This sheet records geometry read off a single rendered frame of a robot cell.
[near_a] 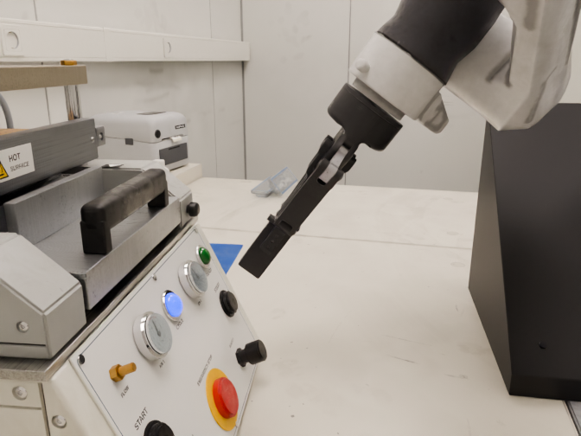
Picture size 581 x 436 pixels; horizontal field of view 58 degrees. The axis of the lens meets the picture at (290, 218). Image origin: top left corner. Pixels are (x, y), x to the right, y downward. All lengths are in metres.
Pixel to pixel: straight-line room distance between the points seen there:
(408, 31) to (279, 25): 2.50
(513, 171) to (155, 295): 0.51
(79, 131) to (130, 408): 0.29
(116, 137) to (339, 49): 1.63
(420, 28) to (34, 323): 0.40
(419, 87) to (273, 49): 2.51
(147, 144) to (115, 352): 1.15
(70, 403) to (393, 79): 0.38
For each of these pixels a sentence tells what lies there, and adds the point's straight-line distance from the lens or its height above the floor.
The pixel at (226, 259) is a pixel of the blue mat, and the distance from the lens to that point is 1.01.
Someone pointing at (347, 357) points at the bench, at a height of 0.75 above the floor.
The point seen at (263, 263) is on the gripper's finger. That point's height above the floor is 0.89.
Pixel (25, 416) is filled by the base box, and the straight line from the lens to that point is 0.40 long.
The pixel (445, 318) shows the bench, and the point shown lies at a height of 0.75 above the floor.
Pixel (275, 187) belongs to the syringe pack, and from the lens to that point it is 1.42.
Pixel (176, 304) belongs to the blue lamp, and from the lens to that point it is 0.51.
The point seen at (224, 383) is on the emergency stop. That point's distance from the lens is 0.55.
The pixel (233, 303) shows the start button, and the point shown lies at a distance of 0.63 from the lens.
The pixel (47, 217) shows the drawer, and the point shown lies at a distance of 0.49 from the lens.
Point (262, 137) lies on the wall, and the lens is 3.07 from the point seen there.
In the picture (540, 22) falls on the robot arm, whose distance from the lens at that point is 0.49.
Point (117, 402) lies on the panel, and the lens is 0.42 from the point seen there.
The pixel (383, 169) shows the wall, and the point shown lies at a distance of 2.96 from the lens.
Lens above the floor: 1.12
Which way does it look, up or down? 17 degrees down
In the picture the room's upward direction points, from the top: straight up
